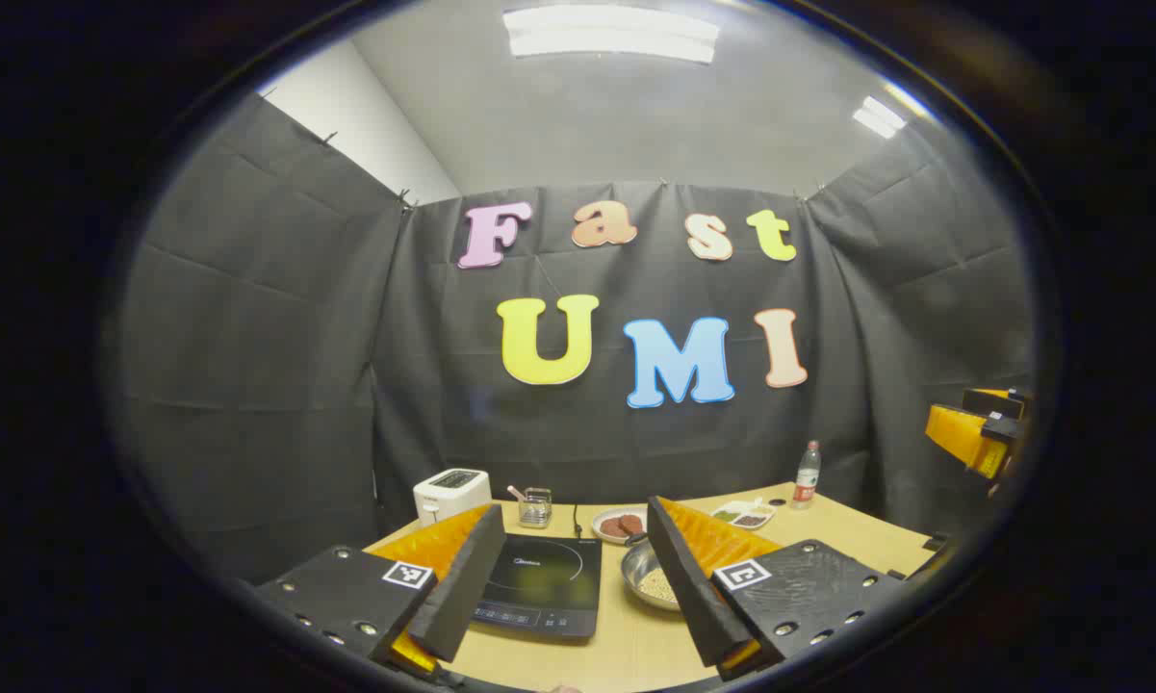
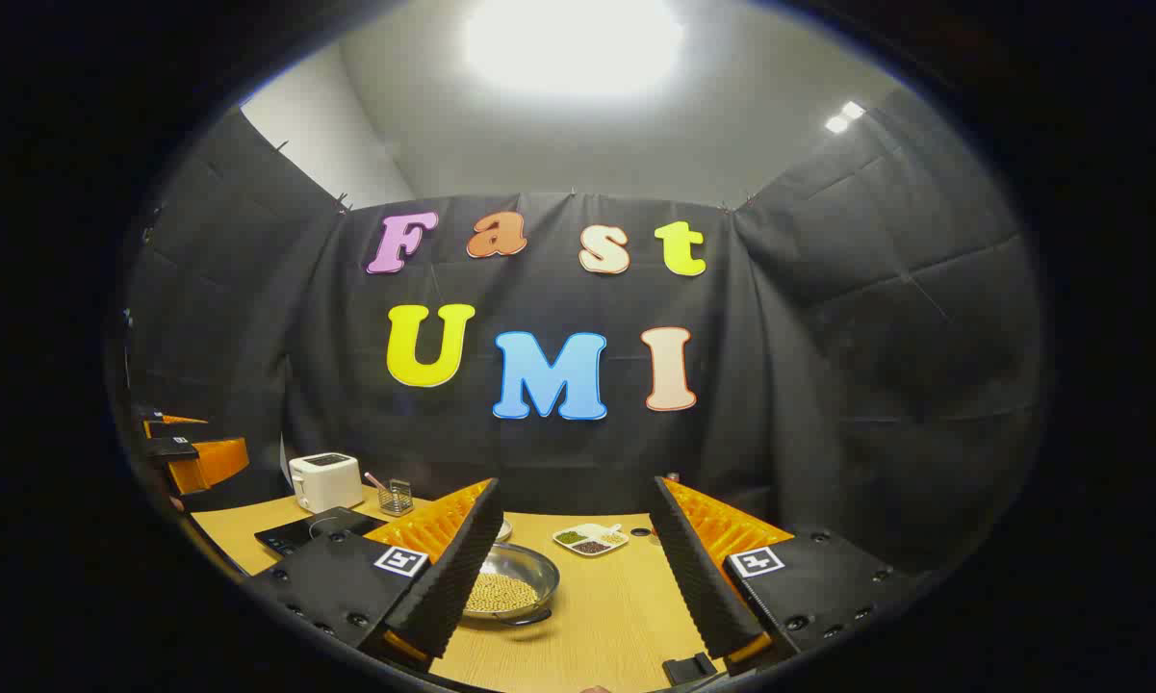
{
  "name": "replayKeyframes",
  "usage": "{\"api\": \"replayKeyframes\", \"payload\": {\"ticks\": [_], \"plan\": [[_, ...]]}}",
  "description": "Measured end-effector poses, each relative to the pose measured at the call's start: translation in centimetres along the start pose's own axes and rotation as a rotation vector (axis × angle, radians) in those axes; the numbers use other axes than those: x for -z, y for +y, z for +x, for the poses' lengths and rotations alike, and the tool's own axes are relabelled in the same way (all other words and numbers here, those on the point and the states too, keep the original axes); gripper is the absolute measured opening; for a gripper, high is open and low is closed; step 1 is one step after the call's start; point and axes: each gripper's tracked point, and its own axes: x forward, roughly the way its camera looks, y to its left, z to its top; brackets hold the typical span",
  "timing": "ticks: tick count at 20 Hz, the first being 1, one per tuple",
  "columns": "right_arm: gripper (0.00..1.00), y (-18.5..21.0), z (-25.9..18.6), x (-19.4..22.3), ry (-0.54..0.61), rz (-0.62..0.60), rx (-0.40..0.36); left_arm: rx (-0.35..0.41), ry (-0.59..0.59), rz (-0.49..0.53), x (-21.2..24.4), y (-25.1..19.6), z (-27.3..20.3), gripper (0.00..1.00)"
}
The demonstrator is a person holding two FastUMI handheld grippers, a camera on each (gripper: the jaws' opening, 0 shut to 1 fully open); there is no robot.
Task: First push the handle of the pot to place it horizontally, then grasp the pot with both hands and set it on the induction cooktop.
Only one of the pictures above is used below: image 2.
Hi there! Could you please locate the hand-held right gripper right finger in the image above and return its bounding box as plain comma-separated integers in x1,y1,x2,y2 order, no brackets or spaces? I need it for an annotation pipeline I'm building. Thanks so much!
648,475,925,665

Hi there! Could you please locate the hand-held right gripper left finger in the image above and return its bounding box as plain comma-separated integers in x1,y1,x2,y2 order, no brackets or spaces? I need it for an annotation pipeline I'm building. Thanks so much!
244,478,504,672

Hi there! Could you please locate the pile of soybeans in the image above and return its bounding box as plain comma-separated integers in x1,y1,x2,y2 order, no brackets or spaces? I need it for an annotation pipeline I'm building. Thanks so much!
467,573,540,614

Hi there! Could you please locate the stainless steel pot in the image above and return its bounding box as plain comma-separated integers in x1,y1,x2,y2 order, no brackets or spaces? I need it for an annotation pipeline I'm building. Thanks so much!
460,541,561,629

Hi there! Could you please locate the black induction cooktop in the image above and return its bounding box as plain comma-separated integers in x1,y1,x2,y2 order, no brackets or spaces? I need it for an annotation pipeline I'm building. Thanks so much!
254,507,389,557

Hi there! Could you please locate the white toaster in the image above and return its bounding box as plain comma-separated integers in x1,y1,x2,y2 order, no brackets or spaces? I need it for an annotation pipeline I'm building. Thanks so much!
289,452,364,514

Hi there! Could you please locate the white divided bean dish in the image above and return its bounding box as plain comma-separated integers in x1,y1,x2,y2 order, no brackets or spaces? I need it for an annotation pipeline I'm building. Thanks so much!
552,523,629,557

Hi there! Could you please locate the large ceiling light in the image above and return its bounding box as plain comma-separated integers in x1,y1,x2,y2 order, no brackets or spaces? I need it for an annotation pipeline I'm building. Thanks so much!
462,0,684,97

